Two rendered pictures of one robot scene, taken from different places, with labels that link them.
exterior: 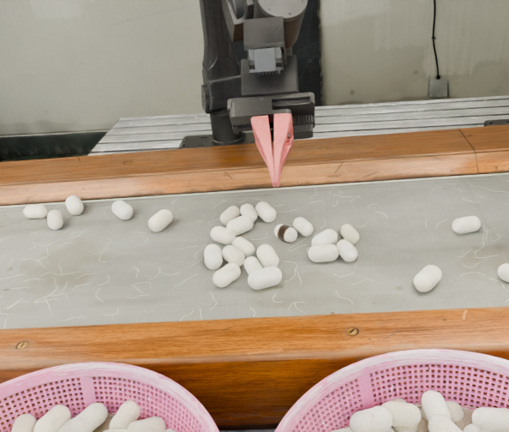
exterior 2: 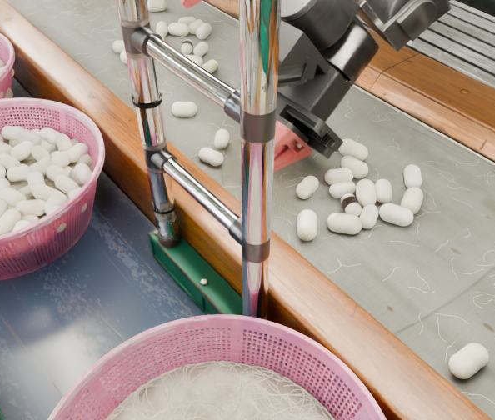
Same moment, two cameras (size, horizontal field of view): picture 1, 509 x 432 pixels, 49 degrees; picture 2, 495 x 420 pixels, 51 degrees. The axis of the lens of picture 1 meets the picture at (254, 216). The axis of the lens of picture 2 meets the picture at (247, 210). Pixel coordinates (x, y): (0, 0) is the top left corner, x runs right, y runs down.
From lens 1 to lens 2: 66 cm
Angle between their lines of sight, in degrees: 38
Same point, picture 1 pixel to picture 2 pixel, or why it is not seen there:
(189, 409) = (1, 77)
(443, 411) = (69, 152)
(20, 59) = not seen: outside the picture
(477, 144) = (397, 69)
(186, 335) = (49, 53)
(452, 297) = (182, 127)
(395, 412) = (57, 138)
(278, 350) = (59, 81)
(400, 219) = not seen: hidden behind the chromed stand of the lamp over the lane
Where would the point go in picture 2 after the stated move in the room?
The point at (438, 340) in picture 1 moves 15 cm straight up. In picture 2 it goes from (107, 123) to (81, 7)
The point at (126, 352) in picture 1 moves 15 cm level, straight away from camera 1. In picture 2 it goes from (23, 44) to (85, 7)
